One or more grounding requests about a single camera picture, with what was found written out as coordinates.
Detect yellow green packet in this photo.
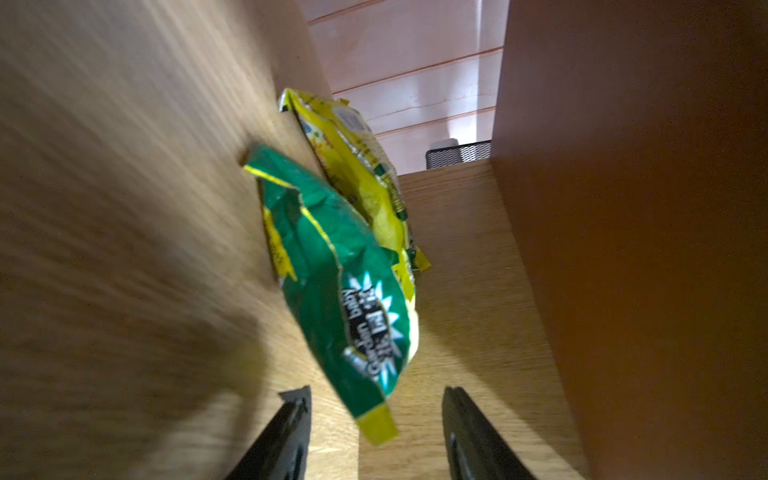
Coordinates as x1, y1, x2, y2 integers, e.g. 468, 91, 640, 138
244, 88, 430, 445

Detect dark wall magazine holder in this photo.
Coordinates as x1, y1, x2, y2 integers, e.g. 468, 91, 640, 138
425, 140, 491, 170

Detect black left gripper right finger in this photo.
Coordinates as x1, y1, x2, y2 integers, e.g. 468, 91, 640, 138
442, 387, 535, 480

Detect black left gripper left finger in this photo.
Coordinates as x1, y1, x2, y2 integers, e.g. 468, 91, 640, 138
225, 386, 312, 480

